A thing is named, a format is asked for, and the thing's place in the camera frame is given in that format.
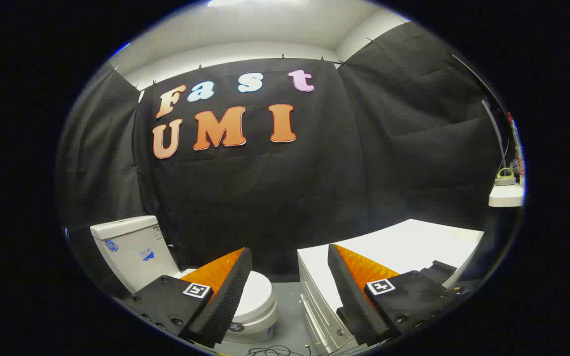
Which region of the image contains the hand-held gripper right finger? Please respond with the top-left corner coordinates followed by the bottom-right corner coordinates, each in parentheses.
top-left (328, 244), bottom-right (466, 346)

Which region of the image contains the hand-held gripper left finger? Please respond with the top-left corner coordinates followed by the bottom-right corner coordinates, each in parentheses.
top-left (122, 247), bottom-right (253, 349)

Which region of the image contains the white toilet lid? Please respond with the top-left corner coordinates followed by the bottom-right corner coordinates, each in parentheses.
top-left (233, 270), bottom-right (274, 324)

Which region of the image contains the white toilet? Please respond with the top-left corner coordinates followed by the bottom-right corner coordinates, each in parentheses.
top-left (90, 216), bottom-right (279, 344)

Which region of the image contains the white cabinet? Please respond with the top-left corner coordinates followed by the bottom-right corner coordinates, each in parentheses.
top-left (297, 219), bottom-right (485, 356)

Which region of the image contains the black backdrop cloth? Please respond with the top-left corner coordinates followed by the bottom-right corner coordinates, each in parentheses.
top-left (56, 22), bottom-right (506, 297)

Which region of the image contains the white shelf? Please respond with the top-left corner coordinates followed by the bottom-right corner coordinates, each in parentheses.
top-left (488, 182), bottom-right (525, 207)

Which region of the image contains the black cable tangle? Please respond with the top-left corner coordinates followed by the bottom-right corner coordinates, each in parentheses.
top-left (245, 345), bottom-right (311, 356)

